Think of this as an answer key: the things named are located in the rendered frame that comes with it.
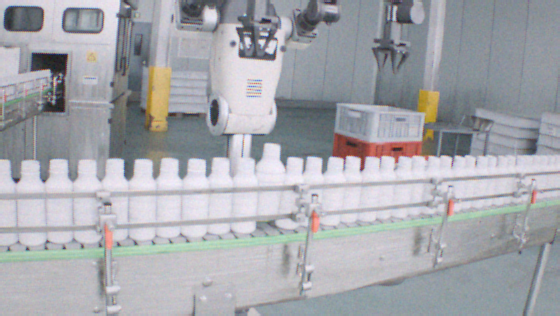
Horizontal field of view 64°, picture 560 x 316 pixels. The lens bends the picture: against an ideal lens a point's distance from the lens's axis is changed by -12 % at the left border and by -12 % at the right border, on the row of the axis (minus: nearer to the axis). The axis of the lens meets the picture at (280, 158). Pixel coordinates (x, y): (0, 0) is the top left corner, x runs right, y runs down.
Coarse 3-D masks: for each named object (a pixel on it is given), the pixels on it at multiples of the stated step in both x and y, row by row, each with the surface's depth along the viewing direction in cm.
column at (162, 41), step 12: (168, 0) 832; (168, 12) 837; (156, 24) 842; (168, 24) 843; (156, 36) 839; (168, 36) 847; (156, 48) 836; (168, 48) 847; (156, 60) 836; (168, 60) 847
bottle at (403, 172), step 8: (400, 160) 135; (408, 160) 134; (400, 168) 135; (408, 168) 135; (400, 176) 134; (408, 176) 134; (408, 184) 134; (400, 192) 135; (408, 192) 135; (400, 200) 135; (408, 200) 136; (408, 208) 137; (392, 216) 137; (400, 216) 136
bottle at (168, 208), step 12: (168, 168) 103; (156, 180) 104; (168, 180) 103; (180, 180) 105; (168, 204) 103; (180, 204) 105; (156, 216) 104; (168, 216) 104; (180, 216) 107; (156, 228) 105; (168, 228) 104; (180, 228) 107
